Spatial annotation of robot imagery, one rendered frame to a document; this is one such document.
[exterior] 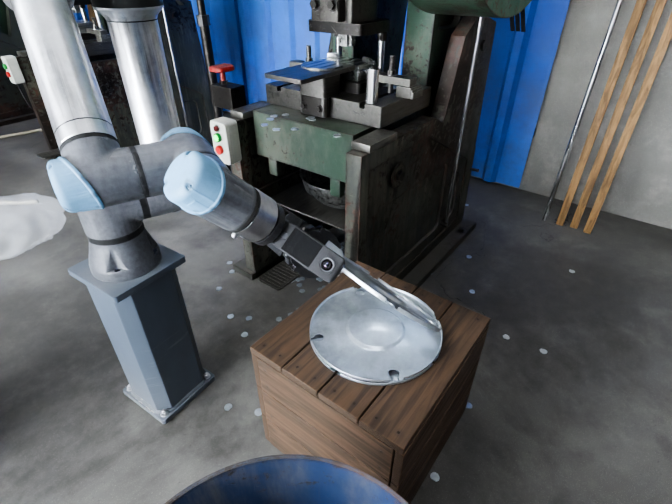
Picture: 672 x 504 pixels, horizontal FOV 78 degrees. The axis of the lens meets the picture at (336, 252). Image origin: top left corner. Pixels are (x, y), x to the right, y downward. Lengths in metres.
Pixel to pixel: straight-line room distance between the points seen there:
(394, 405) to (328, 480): 0.23
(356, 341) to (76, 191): 0.58
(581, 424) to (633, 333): 0.48
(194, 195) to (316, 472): 0.40
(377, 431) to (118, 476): 0.70
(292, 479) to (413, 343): 0.39
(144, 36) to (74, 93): 0.24
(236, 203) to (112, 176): 0.17
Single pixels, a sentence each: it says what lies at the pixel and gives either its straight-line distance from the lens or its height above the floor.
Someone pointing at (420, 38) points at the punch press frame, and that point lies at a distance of 1.48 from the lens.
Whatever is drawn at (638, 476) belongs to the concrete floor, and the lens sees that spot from 1.36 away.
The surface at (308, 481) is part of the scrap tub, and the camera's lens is 0.67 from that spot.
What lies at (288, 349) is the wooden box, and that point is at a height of 0.35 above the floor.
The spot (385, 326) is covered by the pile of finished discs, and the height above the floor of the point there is 0.37.
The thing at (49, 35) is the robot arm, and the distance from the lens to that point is 0.76.
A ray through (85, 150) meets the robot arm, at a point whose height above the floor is 0.82.
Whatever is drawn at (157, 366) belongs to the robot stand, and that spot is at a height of 0.19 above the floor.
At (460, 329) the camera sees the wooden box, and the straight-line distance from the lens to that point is 0.99.
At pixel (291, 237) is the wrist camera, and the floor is 0.67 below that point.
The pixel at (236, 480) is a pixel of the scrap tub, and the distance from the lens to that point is 0.65.
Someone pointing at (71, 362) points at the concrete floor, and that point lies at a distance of 1.58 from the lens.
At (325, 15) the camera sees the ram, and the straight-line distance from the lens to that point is 1.32.
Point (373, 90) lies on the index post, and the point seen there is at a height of 0.74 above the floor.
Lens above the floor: 1.02
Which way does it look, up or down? 34 degrees down
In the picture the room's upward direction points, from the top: straight up
